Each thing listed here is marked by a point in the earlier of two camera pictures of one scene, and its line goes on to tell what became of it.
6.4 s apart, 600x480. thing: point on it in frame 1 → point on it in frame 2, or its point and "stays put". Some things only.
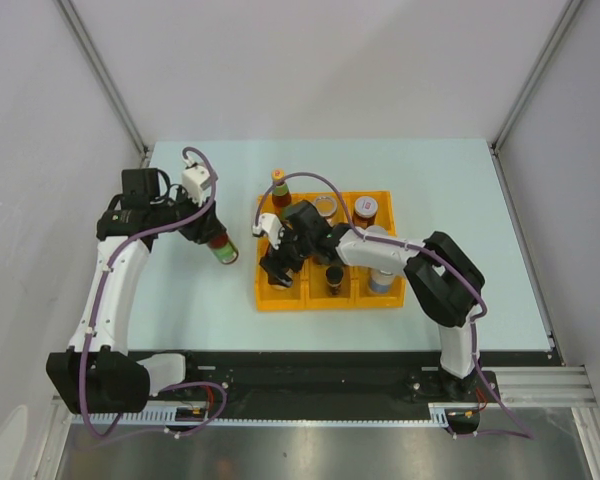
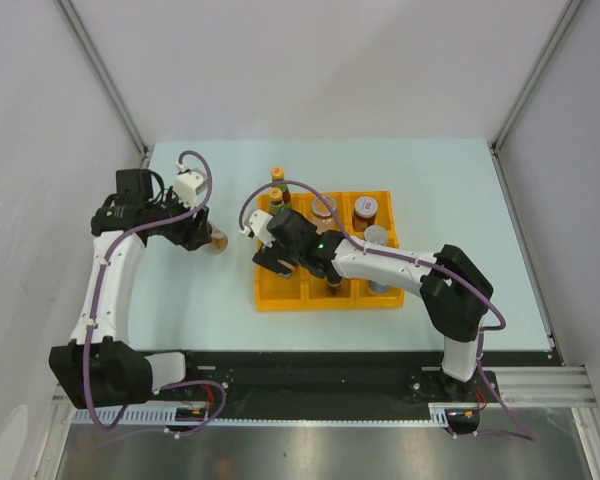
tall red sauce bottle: x=281 y=196 stays put
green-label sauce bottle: x=224 y=249 → x=276 y=204
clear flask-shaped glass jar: x=327 y=207 stays put
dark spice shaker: x=334 y=276 stays put
